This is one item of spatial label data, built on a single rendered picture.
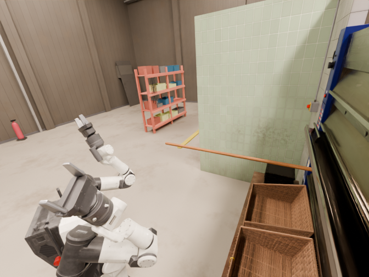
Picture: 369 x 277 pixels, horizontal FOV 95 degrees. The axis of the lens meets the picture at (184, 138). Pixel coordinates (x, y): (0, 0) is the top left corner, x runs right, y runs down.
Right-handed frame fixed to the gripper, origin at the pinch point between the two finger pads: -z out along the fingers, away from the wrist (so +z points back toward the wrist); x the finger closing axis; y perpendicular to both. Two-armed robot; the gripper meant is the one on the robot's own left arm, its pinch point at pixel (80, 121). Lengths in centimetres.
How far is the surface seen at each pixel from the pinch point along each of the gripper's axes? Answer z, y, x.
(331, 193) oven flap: 81, -30, 106
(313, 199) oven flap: 132, -77, 89
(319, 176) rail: 78, -38, 103
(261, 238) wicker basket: 141, -42, 54
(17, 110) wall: -182, -118, -683
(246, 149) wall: 144, -194, 1
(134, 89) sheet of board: -112, -643, -704
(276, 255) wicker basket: 154, -39, 61
